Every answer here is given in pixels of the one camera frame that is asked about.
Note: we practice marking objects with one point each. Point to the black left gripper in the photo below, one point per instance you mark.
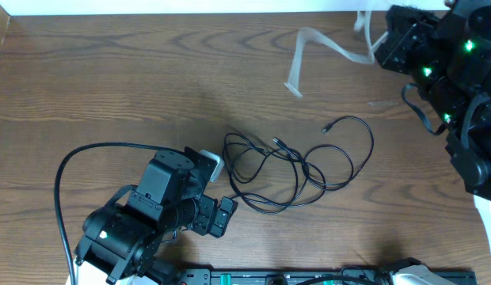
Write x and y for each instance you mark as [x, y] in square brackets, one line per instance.
[211, 219]

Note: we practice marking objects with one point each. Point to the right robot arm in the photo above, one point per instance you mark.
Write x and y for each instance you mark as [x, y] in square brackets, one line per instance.
[449, 61]

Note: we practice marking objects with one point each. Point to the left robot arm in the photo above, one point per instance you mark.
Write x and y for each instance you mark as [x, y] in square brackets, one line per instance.
[120, 239]

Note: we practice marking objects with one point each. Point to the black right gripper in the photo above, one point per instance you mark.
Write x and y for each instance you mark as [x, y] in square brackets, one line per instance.
[405, 44]

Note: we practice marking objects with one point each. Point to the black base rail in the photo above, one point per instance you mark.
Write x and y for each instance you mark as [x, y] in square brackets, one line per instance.
[406, 271]

